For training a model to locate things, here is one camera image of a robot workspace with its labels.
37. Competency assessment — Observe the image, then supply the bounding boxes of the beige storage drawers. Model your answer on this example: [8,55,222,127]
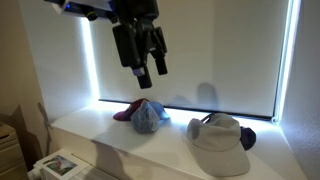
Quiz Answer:
[0,121,30,180]

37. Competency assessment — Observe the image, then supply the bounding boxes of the light blue denim cap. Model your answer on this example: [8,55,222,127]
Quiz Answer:
[130,100,171,135]

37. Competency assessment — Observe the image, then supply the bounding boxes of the maroon baseball cap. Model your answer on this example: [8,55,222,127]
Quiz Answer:
[112,98,149,122]

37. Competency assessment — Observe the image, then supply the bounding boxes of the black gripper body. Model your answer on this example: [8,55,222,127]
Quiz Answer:
[114,0,159,29]

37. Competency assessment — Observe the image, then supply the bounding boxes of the navy cap with yellow logo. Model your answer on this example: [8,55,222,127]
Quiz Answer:
[239,126,258,152]

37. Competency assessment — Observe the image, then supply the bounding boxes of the black blind bottom rail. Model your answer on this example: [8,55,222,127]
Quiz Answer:
[98,98,275,121]

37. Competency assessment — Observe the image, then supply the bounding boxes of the white framed picture card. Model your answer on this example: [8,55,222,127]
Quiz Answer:
[33,149,92,180]

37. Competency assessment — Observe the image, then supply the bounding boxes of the white roller window blind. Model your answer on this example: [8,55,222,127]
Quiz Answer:
[85,0,290,118]

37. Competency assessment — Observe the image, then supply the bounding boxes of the white baseball cap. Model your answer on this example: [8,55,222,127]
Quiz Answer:
[186,112,252,178]

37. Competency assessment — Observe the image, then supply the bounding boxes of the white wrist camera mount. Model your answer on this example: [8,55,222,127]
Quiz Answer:
[44,0,118,23]

